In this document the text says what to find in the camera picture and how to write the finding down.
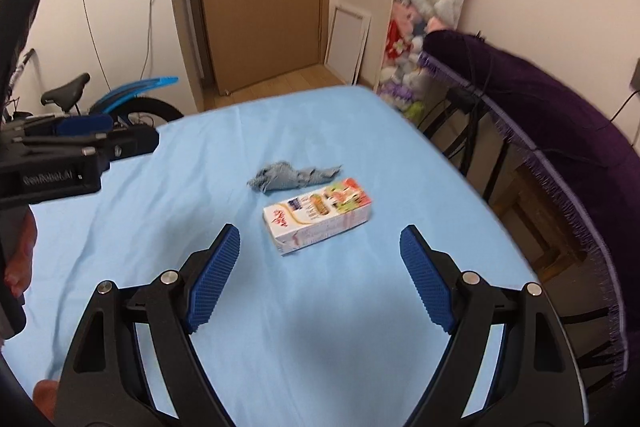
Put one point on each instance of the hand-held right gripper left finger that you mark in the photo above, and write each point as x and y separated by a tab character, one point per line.
215	277

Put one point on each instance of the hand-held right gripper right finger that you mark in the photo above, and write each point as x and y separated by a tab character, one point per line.
425	277

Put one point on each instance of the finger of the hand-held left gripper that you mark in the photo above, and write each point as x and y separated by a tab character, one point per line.
80	124
130	142

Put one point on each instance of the white milk carton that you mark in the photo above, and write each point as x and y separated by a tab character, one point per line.
320	217

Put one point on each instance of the person's left hand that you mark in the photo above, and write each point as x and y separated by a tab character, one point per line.
22	257

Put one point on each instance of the bicycle with blue fender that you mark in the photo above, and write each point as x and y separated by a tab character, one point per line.
115	107

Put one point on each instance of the light blue sheet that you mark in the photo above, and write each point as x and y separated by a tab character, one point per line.
310	332

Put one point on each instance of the grey-blue crumpled cloth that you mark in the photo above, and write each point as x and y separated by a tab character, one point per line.
290	177

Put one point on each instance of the purple fringed fabric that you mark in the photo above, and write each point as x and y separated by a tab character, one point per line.
550	117

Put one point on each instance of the white framed panel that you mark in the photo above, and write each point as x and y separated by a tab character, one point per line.
347	42

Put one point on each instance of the black metal chair frame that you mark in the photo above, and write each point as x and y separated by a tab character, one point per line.
465	127

